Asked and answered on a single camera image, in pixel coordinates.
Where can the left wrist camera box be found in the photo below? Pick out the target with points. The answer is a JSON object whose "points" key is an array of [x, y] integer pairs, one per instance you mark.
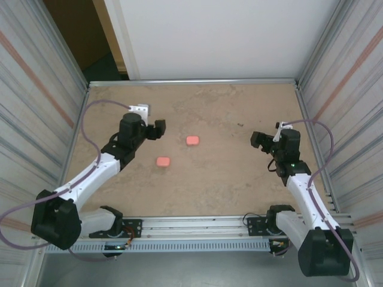
{"points": [[142, 110]]}

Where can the aluminium side rail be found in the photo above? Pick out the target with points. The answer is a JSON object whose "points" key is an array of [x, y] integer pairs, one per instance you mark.
{"points": [[303, 107], [83, 107]]}

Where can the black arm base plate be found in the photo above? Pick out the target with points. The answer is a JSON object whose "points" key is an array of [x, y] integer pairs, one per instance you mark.
{"points": [[134, 224], [254, 230]]}

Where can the aluminium corner post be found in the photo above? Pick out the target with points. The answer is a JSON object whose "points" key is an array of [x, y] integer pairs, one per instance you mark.
{"points": [[65, 48], [316, 45]]}

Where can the brown wooden door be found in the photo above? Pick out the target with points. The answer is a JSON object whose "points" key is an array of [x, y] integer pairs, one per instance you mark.
{"points": [[77, 24]]}

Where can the grey metal sheet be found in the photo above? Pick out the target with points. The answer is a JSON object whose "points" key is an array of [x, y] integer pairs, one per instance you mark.
{"points": [[194, 272]]}

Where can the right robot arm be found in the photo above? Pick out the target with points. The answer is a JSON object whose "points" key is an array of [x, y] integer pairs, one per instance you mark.
{"points": [[314, 203]]}

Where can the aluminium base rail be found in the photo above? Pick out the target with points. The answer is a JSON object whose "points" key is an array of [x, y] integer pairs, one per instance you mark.
{"points": [[194, 224]]}

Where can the white door frame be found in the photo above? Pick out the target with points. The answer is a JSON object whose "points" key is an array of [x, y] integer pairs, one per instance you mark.
{"points": [[121, 36]]}

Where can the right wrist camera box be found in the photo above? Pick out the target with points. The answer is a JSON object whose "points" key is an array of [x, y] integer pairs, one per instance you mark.
{"points": [[279, 131]]}

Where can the small controller board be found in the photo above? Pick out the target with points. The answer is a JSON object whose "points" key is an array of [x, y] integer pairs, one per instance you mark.
{"points": [[115, 247], [276, 243]]}

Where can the pink earbud charging case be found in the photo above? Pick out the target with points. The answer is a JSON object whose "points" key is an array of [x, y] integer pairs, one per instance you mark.
{"points": [[163, 161], [192, 140]]}

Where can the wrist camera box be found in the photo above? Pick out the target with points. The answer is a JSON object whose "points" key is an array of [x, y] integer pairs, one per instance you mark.
{"points": [[142, 110], [279, 131]]}

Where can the aluminium table end bar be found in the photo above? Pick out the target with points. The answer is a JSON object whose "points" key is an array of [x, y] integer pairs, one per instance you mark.
{"points": [[191, 81]]}

